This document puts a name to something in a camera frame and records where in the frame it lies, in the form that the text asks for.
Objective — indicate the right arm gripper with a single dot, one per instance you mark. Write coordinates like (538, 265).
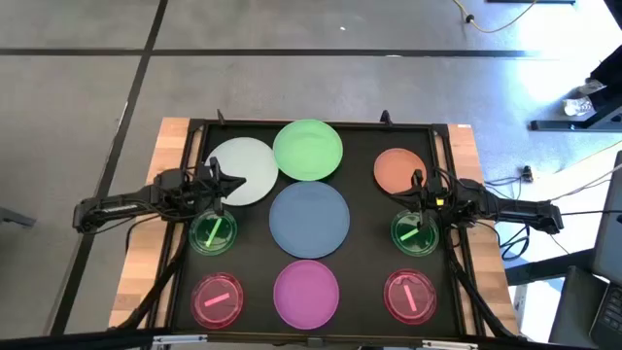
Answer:
(430, 209)

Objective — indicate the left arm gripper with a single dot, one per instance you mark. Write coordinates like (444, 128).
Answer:
(204, 189)

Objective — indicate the large white plastic plate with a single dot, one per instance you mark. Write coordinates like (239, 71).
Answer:
(252, 165)

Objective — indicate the orange plastic plate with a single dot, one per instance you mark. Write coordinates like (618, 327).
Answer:
(396, 167)

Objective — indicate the small clear green plate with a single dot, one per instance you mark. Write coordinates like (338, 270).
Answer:
(223, 240)
(423, 243)

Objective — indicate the large green plastic plate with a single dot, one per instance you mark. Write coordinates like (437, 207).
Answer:
(307, 150)

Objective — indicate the large blue plastic plate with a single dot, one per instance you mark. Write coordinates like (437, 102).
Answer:
(309, 220)

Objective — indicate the purple plastic plate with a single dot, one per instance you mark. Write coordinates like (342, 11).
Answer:
(306, 294)

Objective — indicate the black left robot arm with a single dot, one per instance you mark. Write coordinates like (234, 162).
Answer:
(112, 208)

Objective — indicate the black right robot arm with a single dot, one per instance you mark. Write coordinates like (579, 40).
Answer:
(520, 214)

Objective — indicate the black table mat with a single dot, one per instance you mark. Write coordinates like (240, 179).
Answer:
(359, 272)

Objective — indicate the small clear red plate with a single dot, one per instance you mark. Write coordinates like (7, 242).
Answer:
(216, 311)
(420, 291)

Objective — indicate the small black floor plug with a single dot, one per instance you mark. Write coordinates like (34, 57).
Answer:
(528, 172)

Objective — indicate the black desk leg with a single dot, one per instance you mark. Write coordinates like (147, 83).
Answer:
(534, 272)

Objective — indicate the black desk foot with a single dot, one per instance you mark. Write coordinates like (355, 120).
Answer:
(559, 125)

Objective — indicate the person's white shoe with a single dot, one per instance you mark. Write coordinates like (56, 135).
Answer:
(578, 107)
(590, 87)

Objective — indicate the grey box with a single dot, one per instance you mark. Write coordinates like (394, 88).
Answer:
(573, 301)

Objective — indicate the grey laptop screen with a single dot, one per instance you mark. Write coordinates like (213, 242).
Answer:
(610, 233)

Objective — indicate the grey floor object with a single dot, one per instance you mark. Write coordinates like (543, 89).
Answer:
(14, 216)

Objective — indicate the black crossbeam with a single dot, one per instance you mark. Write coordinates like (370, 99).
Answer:
(73, 340)

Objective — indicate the laptop keyboard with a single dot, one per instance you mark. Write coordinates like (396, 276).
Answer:
(612, 311)

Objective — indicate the person's leg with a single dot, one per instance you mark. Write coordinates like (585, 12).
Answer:
(610, 73)

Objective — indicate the black frame clamp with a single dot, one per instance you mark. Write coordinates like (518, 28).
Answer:
(221, 119)
(386, 118)

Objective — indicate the silver beam bracket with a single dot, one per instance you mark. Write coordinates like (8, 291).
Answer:
(449, 345)
(180, 339)

